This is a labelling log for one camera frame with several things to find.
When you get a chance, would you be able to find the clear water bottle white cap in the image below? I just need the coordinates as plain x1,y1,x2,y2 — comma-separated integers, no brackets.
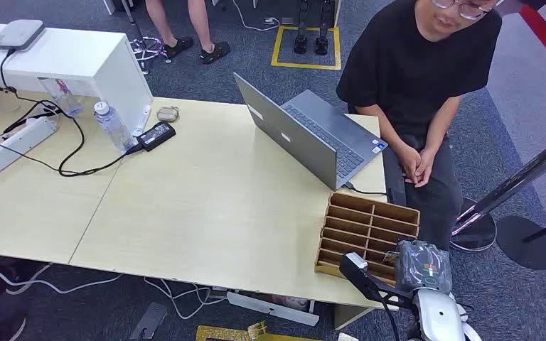
92,100,136,155

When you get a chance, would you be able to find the black adapter cable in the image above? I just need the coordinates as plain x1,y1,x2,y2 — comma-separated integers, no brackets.
58,99,144,178

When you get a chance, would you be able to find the person's right hand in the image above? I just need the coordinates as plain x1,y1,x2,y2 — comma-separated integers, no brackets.
394,143,423,183

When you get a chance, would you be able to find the wooden desk leg panel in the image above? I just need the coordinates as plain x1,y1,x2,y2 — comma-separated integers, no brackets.
333,303,375,331

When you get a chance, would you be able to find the long white bar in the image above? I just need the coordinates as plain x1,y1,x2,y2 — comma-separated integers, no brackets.
226,291,321,328

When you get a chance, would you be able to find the person's left hand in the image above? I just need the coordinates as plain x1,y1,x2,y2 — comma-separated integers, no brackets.
413,148,438,189

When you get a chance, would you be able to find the black power adapter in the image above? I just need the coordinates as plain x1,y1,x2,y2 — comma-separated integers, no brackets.
136,121,177,153

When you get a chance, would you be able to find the standing person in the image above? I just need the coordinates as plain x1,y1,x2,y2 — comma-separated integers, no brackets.
144,0,232,65

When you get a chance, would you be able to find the grey laptop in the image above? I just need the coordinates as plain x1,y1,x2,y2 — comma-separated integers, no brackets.
233,72,390,192

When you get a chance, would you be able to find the white power strip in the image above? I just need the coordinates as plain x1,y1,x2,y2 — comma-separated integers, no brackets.
0,117,60,179

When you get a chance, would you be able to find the yellow floor marker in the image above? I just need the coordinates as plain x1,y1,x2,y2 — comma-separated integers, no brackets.
195,320,323,341

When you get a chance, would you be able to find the chrome stanchion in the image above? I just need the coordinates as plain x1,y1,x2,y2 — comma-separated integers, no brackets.
450,126,546,253

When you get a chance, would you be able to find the black stanchion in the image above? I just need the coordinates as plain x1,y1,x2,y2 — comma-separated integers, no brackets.
496,212,546,271

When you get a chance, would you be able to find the seated person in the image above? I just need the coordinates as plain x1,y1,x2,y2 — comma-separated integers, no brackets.
335,0,507,253

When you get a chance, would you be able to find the clear bottle red label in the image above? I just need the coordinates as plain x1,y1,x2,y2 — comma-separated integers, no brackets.
38,77,84,118

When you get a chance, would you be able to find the black robot leg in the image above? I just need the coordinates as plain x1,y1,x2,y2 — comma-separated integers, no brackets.
314,0,333,57
293,0,310,55

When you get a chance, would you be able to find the wooden slotted card organizer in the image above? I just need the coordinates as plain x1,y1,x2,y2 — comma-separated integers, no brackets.
314,192,421,286

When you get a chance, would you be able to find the black flat floor object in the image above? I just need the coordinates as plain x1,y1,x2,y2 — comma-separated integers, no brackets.
128,301,168,341

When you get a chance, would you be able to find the grey router box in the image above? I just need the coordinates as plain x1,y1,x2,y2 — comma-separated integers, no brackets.
0,19,46,52

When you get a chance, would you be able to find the black laptop cable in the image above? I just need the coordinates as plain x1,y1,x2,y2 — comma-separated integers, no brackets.
343,180,392,202

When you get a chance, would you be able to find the black router cable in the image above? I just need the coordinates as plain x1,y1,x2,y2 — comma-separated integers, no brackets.
0,48,62,135

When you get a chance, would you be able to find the white cabinet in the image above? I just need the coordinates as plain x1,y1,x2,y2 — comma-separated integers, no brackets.
0,21,154,138

